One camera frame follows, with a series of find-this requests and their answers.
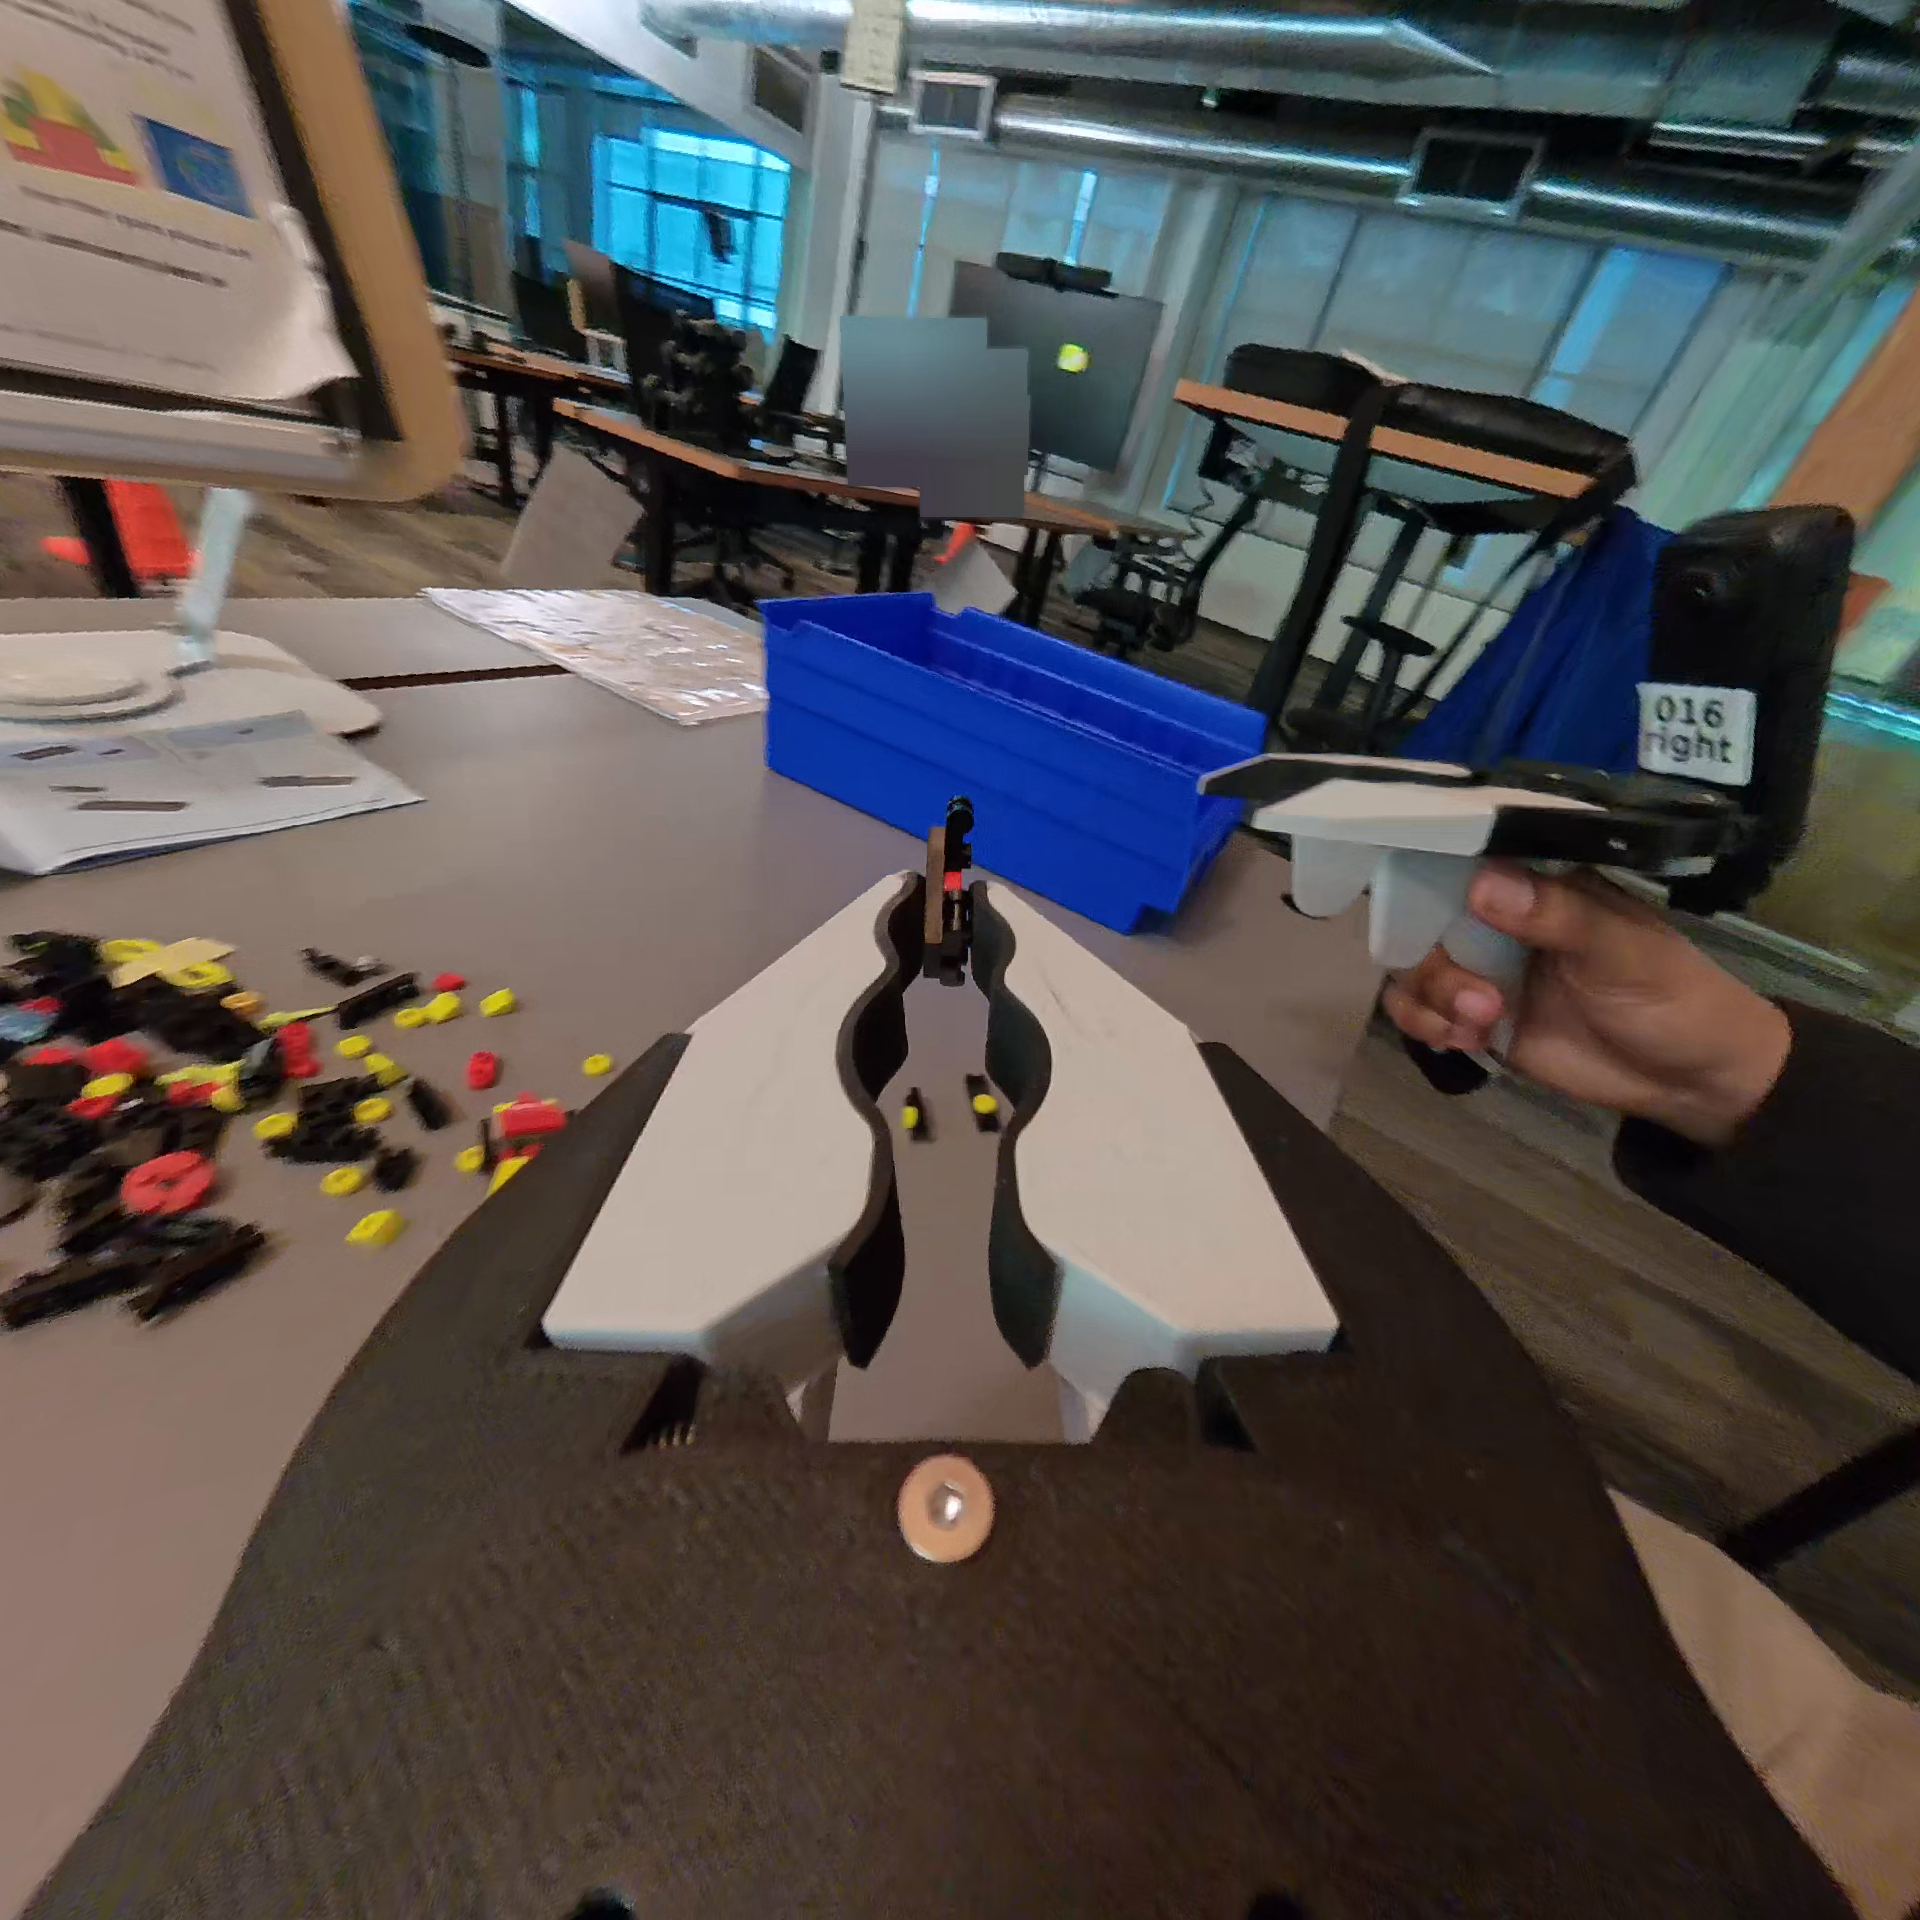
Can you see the white document stand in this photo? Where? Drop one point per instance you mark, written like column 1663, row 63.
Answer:
column 227, row 683

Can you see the black desk equipment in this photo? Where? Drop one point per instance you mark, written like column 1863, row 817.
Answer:
column 692, row 368

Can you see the black jointed lego tail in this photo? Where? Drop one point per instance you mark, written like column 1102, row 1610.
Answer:
column 948, row 907

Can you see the beige trousers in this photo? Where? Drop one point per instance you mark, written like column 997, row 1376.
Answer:
column 1831, row 1754

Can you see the black lego plate yellow stud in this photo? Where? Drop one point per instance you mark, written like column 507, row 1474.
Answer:
column 984, row 1104

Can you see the orange traffic cone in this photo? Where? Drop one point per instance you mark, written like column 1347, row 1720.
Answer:
column 143, row 530

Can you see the pile of lego pieces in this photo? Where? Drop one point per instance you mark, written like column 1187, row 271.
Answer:
column 152, row 1112

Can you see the wooden workbench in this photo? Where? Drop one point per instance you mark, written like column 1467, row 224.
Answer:
column 751, row 467
column 1350, row 425

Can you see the person's right forearm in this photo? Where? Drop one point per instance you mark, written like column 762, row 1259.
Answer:
column 1815, row 1187

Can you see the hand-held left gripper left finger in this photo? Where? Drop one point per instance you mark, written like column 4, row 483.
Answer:
column 719, row 1187

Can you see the blue cloth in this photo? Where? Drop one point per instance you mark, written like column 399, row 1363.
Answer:
column 1560, row 660

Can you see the black office chair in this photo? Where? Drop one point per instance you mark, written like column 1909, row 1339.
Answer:
column 1149, row 600

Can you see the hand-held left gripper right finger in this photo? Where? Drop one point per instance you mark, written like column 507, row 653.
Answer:
column 1171, row 1187

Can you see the silver ventilation duct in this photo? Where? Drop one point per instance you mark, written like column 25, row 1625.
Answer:
column 1200, row 136

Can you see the blue plastic bin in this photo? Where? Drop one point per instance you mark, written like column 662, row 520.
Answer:
column 976, row 750

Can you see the open instruction booklet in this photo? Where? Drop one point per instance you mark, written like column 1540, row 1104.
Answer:
column 196, row 788

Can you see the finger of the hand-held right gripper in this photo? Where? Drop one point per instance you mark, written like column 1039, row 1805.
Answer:
column 1335, row 776
column 1381, row 817

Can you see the black computer monitor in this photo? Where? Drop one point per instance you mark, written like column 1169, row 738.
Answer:
column 1095, row 405

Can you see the printed instruction sheet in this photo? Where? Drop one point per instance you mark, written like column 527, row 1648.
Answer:
column 135, row 227

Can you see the clear plastic bag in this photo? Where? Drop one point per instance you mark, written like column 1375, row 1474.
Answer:
column 631, row 644

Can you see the black desk leg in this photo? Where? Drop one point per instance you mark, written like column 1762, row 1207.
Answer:
column 1824, row 1501

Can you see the person's right hand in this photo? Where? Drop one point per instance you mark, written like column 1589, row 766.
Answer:
column 1635, row 1020

